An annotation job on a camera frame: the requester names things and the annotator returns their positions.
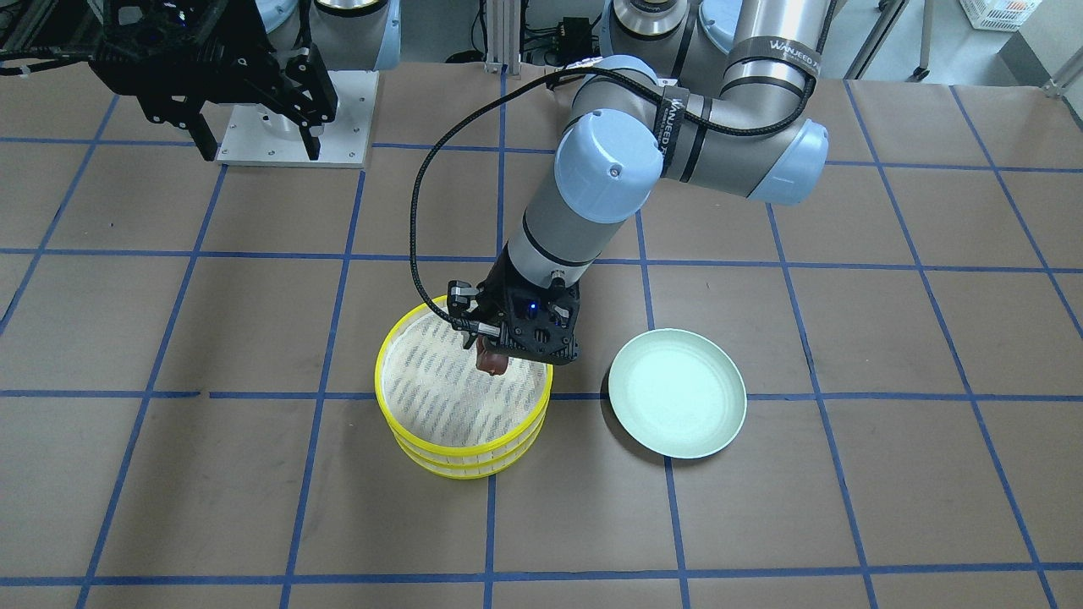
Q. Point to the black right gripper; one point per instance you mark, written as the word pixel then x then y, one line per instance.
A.
pixel 272 95

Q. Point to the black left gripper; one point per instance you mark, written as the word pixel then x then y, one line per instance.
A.
pixel 493 288

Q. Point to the brown chocolate bun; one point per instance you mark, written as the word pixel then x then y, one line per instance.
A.
pixel 489 362

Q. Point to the yellow steamer layer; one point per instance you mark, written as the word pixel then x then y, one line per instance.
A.
pixel 473 462
pixel 433 396

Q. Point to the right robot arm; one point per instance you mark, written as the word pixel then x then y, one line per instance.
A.
pixel 352 36

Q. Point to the mint green plate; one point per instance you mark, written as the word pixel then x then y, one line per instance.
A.
pixel 677 393

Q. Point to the white plastic basket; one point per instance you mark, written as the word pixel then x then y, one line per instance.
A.
pixel 998 16

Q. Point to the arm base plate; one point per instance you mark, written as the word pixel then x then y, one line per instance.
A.
pixel 256 137

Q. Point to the aluminium frame post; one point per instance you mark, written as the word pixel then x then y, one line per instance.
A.
pixel 503 32

